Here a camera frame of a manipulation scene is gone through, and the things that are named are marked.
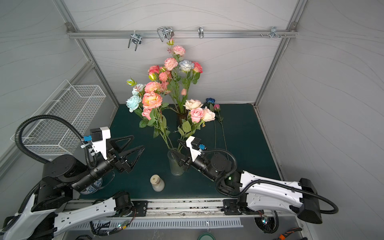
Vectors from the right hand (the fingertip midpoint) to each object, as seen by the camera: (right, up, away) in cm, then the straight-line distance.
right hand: (178, 140), depth 58 cm
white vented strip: (-30, -42, +11) cm, 53 cm away
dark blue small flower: (+19, +22, +59) cm, 66 cm away
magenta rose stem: (+24, +17, +57) cm, 64 cm away
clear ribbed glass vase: (-5, -21, +28) cm, 36 cm away
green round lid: (+11, -38, 0) cm, 40 cm away
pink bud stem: (0, +24, +30) cm, 38 cm away
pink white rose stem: (+4, +4, +4) cm, 7 cm away
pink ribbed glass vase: (-1, +12, +35) cm, 37 cm away
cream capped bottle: (-12, -24, +15) cm, 31 cm away
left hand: (-12, +1, -8) cm, 14 cm away
